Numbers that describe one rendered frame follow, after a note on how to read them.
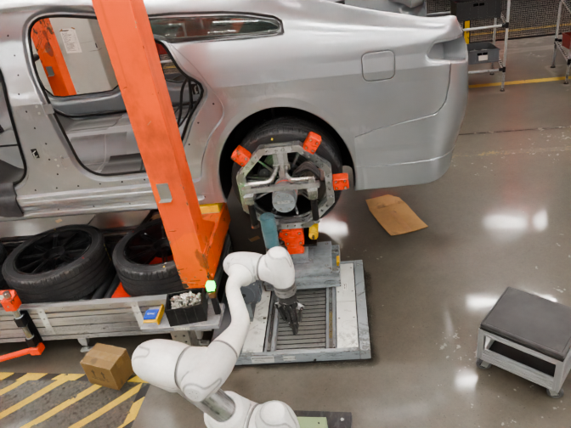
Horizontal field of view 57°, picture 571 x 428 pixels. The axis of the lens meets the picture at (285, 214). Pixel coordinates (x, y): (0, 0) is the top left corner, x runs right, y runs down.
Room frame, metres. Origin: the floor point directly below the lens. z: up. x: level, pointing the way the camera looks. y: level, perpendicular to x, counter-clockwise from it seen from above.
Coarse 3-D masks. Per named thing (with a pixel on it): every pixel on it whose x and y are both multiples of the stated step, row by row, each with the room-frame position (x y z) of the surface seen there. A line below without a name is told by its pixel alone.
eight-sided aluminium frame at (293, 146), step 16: (272, 144) 2.68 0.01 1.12; (288, 144) 2.64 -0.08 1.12; (256, 160) 2.65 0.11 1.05; (320, 160) 2.59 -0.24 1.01; (240, 176) 2.66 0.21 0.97; (240, 192) 2.67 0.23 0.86; (256, 208) 2.70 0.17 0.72; (320, 208) 2.60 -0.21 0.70; (288, 224) 2.63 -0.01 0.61; (304, 224) 2.61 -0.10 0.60
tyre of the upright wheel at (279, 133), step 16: (256, 128) 2.89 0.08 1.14; (272, 128) 2.76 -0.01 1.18; (288, 128) 2.73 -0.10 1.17; (304, 128) 2.76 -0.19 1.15; (320, 128) 2.86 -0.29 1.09; (240, 144) 2.89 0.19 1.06; (256, 144) 2.73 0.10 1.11; (320, 144) 2.68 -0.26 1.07; (336, 144) 2.86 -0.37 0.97; (336, 160) 2.67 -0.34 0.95; (336, 192) 2.67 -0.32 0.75
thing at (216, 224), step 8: (224, 208) 2.87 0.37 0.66; (208, 216) 2.78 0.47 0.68; (216, 216) 2.76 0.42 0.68; (224, 216) 2.83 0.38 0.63; (208, 224) 2.56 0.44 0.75; (216, 224) 2.66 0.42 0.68; (224, 224) 2.79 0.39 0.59; (208, 232) 2.53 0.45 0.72; (216, 232) 2.59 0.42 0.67; (224, 232) 2.75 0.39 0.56; (216, 240) 2.55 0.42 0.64; (224, 240) 2.71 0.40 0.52; (216, 248) 2.52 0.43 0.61; (216, 256) 2.48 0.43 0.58
